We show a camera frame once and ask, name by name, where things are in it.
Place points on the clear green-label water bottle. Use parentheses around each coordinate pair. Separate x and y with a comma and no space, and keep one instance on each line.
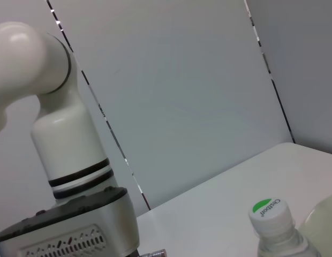
(273,219)

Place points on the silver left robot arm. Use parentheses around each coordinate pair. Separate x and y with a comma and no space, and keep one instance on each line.
(61,134)

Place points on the green glass fruit plate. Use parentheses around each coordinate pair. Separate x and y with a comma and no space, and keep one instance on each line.
(324,227)

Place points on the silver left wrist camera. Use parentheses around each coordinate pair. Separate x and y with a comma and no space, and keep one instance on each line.
(75,227)

